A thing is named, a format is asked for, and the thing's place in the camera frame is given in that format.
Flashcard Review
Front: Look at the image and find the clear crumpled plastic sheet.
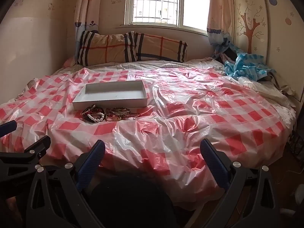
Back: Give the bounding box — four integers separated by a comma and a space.
237, 76, 296, 108

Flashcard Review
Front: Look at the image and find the blue checkered plastic sheet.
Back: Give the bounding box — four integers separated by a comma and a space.
224, 53, 276, 81

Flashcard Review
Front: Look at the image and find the wardrobe with tree decal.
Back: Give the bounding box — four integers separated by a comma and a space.
233, 0, 304, 101

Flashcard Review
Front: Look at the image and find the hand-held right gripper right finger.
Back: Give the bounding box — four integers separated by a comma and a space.
188, 139, 283, 228

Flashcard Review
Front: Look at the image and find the brown bead bracelet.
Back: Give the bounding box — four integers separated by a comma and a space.
83, 108, 105, 118

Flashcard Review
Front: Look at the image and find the white bead bracelet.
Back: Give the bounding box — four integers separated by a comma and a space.
87, 113, 105, 123

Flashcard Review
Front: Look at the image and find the white framed window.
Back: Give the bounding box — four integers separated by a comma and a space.
125, 0, 211, 35

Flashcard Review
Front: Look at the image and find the plaid beige pillow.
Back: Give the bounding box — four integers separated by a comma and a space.
125, 32, 188, 63
77, 31, 133, 66

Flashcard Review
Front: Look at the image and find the silver bangle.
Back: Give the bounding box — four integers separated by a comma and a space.
111, 108, 131, 117

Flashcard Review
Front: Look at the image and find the dark clothes pile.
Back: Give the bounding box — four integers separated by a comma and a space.
213, 40, 241, 63

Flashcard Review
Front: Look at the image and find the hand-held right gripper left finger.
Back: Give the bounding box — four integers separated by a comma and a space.
26, 140, 106, 228

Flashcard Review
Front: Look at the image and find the red white checkered plastic sheet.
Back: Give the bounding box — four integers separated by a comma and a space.
0, 68, 296, 206

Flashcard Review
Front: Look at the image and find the pink patterned curtain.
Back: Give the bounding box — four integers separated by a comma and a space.
206, 0, 236, 53
74, 0, 101, 61

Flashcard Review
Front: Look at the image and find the pink cloth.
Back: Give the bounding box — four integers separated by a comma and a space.
62, 57, 79, 67

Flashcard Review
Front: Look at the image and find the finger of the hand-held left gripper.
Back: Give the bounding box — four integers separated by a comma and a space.
0, 135, 51, 195
0, 120, 17, 136

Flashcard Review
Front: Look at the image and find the dark bracelet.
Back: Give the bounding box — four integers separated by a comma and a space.
82, 104, 98, 114

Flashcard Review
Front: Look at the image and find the red string bracelet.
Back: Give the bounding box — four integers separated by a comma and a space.
106, 114, 124, 122

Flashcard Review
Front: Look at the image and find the white shallow cardboard box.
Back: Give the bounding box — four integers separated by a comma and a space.
72, 80, 148, 111

